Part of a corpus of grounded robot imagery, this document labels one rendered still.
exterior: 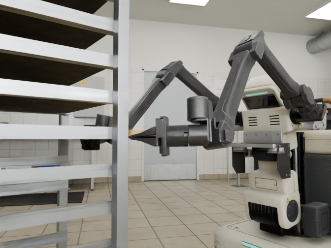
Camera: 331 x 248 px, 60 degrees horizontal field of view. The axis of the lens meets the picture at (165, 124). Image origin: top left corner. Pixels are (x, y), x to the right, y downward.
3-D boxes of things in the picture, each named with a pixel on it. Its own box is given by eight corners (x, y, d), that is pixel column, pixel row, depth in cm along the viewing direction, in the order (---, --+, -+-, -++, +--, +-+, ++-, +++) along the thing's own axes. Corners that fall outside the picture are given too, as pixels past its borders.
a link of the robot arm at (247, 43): (260, 18, 99) (235, 30, 106) (254, 46, 93) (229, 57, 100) (314, 93, 122) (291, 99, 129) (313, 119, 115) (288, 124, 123)
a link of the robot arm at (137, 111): (177, 77, 135) (165, 77, 144) (169, 68, 132) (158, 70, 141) (120, 150, 123) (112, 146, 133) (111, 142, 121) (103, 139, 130)
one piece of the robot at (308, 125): (313, 127, 133) (311, 103, 133) (324, 126, 129) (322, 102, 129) (302, 130, 127) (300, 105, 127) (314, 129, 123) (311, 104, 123)
